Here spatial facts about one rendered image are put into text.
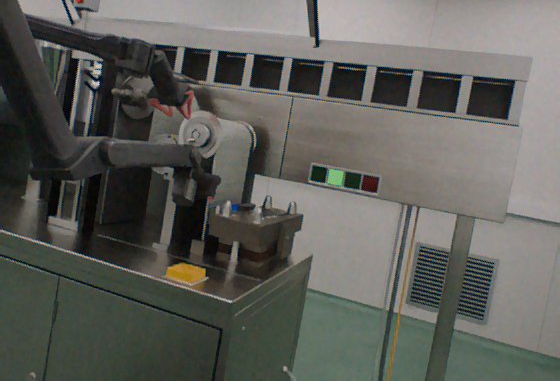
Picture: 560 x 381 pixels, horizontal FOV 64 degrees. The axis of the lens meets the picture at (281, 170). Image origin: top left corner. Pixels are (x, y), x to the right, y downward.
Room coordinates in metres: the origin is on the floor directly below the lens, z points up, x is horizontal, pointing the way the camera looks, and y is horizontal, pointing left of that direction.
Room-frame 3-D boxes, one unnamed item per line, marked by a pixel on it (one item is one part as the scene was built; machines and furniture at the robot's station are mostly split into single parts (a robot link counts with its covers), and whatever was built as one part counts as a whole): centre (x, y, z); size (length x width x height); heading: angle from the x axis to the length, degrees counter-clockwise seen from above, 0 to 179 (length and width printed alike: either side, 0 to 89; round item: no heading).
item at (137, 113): (1.58, 0.45, 1.34); 0.25 x 0.14 x 0.14; 160
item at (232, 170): (1.46, 0.16, 1.11); 0.23 x 0.01 x 0.18; 160
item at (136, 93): (1.43, 0.50, 1.34); 0.06 x 0.06 x 0.06; 70
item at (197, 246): (1.47, 0.16, 0.92); 0.28 x 0.04 x 0.04; 160
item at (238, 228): (1.46, 0.03, 1.00); 0.40 x 0.16 x 0.06; 160
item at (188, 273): (1.09, 0.19, 0.91); 0.07 x 0.07 x 0.02; 70
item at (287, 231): (1.44, -0.06, 0.97); 0.10 x 0.03 x 0.11; 160
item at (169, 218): (1.34, 0.31, 1.05); 0.06 x 0.05 x 0.31; 160
